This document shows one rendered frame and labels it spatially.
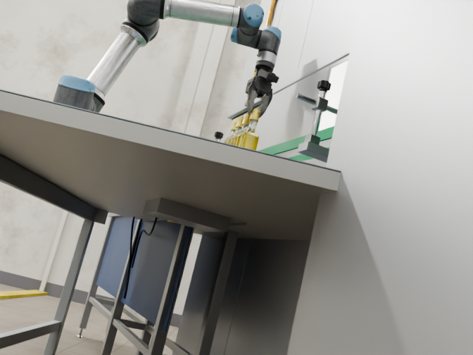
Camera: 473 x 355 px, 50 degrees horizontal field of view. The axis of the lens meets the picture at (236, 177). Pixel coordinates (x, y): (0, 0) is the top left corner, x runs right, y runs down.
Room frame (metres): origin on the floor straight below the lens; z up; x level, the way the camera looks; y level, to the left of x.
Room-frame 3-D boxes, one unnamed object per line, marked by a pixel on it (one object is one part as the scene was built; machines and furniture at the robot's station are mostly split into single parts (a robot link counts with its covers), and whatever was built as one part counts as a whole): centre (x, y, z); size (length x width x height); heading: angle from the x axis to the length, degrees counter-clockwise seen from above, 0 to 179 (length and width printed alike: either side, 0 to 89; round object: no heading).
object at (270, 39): (1.81, 0.00, 1.46); 0.09 x 0.08 x 0.11; 96
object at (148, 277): (2.50, 0.32, 0.54); 1.59 x 0.18 x 0.43; 21
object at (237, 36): (1.78, 0.09, 1.46); 0.11 x 0.11 x 0.08; 6
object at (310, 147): (1.06, -0.16, 0.90); 0.17 x 0.05 x 0.23; 111
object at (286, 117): (1.62, -0.22, 1.15); 0.90 x 0.03 x 0.34; 21
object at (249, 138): (1.79, -0.01, 0.99); 0.06 x 0.06 x 0.21; 21
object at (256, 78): (1.82, 0.00, 1.30); 0.09 x 0.08 x 0.12; 21
